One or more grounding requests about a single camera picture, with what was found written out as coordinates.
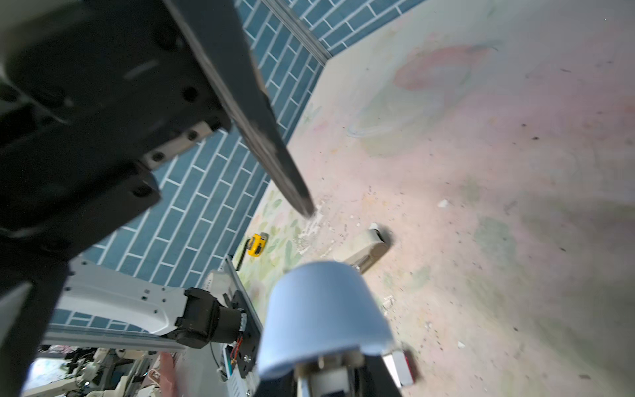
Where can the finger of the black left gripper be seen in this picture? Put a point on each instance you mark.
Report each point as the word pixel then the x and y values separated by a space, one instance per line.
pixel 214 33

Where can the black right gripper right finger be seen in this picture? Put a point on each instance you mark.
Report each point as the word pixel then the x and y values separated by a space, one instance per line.
pixel 375 379

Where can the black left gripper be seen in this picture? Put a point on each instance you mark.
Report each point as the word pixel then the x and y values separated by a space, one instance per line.
pixel 94 96

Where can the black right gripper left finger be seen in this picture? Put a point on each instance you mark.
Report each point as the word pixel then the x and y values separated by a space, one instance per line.
pixel 285 386

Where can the light blue stapler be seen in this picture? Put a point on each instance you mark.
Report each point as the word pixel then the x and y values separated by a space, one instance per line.
pixel 317 309

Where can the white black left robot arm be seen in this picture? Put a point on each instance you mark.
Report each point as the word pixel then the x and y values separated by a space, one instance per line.
pixel 191 317

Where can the yellow tape measure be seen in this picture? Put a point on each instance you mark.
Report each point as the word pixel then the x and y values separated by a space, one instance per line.
pixel 256 244

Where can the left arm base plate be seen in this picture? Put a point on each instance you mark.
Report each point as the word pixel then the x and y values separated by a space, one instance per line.
pixel 241 355

